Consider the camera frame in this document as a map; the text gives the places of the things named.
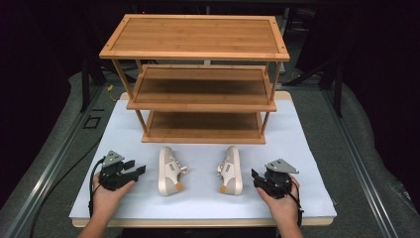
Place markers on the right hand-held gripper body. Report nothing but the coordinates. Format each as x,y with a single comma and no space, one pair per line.
277,183

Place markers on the yellow tag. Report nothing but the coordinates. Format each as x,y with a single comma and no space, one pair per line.
110,88

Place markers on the dark metal stand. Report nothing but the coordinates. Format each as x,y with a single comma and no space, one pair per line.
85,82
337,92

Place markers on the wooden three-tier shoe rack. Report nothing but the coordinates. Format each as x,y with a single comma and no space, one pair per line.
198,36

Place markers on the metal floor rail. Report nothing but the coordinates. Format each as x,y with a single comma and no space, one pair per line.
49,175
358,165

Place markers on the beige sneaker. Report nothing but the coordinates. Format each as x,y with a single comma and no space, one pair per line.
232,172
168,172

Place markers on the white table mat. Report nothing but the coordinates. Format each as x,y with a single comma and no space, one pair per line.
198,205

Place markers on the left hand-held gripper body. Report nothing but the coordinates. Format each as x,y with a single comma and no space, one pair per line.
112,175

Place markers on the person's right hand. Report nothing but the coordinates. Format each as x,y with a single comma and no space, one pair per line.
285,208

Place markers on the person's left hand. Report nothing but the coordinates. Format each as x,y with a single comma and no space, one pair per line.
107,201

